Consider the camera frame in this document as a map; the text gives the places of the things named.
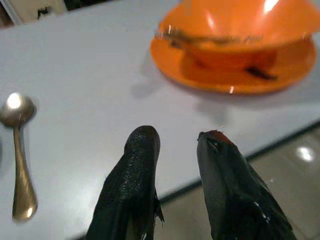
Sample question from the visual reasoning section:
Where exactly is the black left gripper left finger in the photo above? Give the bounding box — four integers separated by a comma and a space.
86, 125, 165, 240

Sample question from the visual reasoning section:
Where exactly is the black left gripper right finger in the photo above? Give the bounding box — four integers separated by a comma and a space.
197, 129, 298, 240

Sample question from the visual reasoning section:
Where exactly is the orange plate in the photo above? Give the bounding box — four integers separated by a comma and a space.
149, 32, 317, 95

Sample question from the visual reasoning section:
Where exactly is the orange bowl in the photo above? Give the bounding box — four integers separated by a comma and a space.
158, 0, 320, 70

